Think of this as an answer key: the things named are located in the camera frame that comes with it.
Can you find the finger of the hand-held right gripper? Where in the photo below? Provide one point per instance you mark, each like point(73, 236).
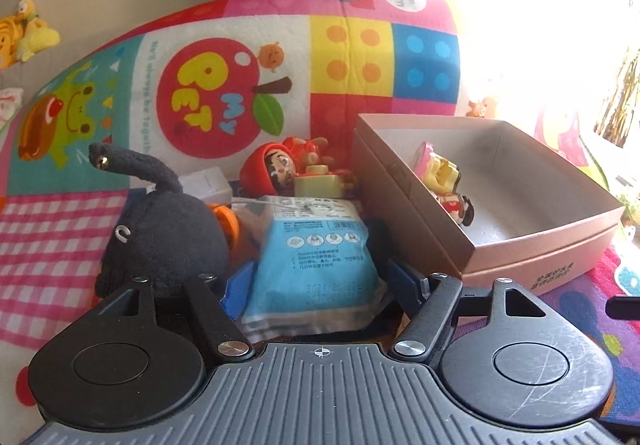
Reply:
point(625, 307)

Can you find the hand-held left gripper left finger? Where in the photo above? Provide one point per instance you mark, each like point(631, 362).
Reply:
point(240, 290)

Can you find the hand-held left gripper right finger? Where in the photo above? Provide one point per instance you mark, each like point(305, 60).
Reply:
point(407, 285)

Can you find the orange pumpkin toy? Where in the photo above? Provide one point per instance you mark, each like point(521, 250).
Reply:
point(225, 220)

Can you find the blue face mask packet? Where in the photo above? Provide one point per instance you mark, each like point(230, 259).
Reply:
point(315, 265)

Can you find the black plush cat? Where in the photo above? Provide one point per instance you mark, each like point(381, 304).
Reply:
point(165, 235)

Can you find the pink cardboard box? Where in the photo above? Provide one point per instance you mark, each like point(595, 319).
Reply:
point(525, 255)

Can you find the small white box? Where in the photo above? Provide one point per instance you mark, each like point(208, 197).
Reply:
point(205, 182)

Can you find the red hooded doll figure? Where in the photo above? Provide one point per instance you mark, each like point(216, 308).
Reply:
point(260, 162)

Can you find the pink yellow cupcake toy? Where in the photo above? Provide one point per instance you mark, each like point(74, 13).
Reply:
point(442, 175)

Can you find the colourful cartoon play mat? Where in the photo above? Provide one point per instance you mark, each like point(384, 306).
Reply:
point(75, 235)

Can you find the green plant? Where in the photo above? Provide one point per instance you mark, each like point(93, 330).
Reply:
point(622, 95)

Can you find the pink white plush toy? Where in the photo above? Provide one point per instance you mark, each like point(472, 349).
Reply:
point(10, 105)

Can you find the yellow duck plush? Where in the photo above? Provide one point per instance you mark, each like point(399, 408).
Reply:
point(37, 37)

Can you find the yellow striped tiger plush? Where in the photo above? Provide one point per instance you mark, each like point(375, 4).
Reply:
point(10, 42)

